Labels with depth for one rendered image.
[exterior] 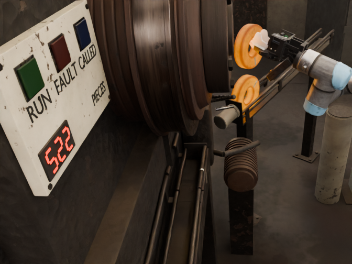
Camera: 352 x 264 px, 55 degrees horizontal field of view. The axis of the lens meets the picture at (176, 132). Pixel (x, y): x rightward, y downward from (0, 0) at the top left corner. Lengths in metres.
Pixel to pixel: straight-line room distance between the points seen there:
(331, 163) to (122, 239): 1.30
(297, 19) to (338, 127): 1.98
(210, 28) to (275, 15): 2.87
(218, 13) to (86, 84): 0.27
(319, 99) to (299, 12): 2.34
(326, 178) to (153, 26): 1.40
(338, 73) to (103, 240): 0.82
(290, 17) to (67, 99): 3.11
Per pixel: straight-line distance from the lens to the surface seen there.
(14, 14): 0.46
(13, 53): 0.41
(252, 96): 1.40
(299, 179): 2.05
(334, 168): 1.78
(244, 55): 1.24
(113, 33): 0.62
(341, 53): 2.98
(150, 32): 0.58
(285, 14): 3.49
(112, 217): 0.67
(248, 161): 1.31
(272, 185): 2.00
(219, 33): 0.65
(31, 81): 0.43
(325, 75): 1.14
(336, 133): 1.67
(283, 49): 1.19
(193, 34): 0.62
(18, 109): 0.41
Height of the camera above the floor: 1.34
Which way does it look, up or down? 33 degrees down
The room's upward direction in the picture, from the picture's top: 8 degrees counter-clockwise
